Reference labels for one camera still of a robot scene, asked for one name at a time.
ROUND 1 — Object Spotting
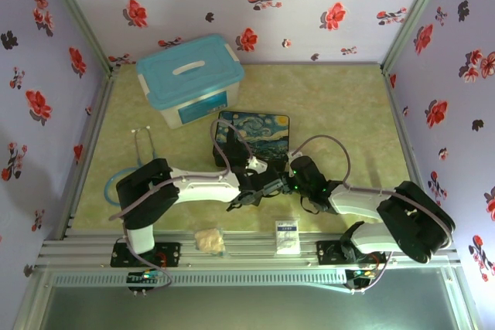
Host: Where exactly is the starry night mouse pad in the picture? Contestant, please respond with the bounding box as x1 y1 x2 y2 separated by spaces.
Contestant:
211 110 291 169

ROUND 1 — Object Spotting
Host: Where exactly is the white packet in clear sleeve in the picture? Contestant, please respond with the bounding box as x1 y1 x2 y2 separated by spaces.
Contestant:
275 219 302 257

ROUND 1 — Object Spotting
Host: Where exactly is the clear bag of beige material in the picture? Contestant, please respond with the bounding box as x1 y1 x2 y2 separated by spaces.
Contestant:
193 228 227 257

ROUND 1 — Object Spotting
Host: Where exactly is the blue lidded plastic storage box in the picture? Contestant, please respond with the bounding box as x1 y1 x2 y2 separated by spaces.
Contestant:
135 33 246 129

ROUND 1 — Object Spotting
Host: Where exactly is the stethoscope with blue tube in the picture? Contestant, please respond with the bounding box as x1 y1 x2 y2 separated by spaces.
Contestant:
103 125 158 206

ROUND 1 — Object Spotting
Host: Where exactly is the right control board with lights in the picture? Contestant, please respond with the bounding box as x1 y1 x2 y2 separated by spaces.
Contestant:
345 266 379 294

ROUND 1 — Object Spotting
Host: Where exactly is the control board with lights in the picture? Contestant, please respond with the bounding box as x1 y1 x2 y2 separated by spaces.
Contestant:
126 270 164 297
345 266 379 294

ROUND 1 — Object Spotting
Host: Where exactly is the left control board with lights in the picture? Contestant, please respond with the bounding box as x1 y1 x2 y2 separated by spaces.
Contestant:
126 270 164 297

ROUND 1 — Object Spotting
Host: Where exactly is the left grey arm cable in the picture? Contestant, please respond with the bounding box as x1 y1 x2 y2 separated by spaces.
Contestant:
109 120 254 297

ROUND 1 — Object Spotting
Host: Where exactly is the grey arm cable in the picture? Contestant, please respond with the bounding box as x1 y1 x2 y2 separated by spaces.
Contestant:
109 120 254 297
292 134 457 294

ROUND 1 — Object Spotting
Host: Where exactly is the right grey arm cable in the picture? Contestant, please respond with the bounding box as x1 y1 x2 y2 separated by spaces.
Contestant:
292 134 457 294

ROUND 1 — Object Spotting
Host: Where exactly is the aluminium front frame rail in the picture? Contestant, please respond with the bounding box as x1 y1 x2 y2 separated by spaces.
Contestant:
38 230 461 270

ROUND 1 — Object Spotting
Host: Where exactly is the slotted grey cable duct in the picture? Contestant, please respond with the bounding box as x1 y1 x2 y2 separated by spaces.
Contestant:
52 270 349 289

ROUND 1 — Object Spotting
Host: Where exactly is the aluminium right side rail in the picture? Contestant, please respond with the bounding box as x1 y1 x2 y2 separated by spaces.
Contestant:
382 66 462 265

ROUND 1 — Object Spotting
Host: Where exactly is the aluminium left side rail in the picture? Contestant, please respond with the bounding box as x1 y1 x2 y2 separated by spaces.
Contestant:
57 70 118 240

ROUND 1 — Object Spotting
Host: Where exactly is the aluminium right corner post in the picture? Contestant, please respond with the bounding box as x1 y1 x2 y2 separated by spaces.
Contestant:
380 0 452 76

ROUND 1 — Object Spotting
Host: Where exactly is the aluminium corner post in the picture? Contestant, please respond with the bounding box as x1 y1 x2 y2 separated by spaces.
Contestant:
37 0 116 76
380 0 452 76

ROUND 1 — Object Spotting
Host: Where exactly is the aluminium left corner post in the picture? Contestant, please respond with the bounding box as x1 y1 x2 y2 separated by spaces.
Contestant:
37 0 116 76

